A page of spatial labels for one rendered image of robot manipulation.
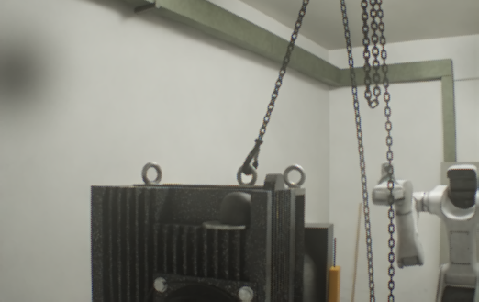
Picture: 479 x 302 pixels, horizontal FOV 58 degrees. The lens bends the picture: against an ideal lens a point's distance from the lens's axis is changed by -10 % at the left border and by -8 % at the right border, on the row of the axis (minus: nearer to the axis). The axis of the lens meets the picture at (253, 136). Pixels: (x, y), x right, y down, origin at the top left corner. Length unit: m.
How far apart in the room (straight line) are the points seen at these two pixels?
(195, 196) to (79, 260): 1.15
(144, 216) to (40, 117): 1.03
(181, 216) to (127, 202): 0.15
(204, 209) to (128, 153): 1.27
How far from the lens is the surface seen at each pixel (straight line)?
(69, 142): 2.22
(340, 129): 4.53
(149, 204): 1.20
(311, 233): 1.63
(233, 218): 1.11
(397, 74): 4.32
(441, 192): 1.99
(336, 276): 1.55
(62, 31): 2.26
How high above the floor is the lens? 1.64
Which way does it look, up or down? 5 degrees up
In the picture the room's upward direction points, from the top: 1 degrees clockwise
